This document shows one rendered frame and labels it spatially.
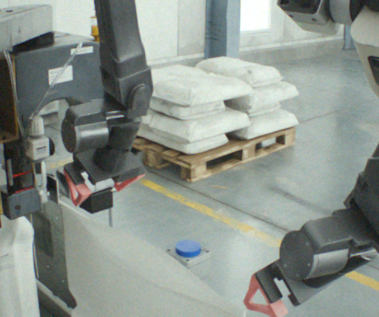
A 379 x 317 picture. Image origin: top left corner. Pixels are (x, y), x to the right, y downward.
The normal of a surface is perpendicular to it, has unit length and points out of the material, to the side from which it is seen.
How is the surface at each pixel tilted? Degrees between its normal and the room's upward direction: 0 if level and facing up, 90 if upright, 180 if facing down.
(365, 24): 40
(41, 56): 90
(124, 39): 96
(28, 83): 90
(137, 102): 101
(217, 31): 90
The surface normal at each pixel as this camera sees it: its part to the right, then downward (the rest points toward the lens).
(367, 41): -0.45, -0.57
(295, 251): -0.84, 0.01
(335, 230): 0.30, -0.71
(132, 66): 0.54, 0.49
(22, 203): 0.69, 0.26
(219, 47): -0.73, 0.22
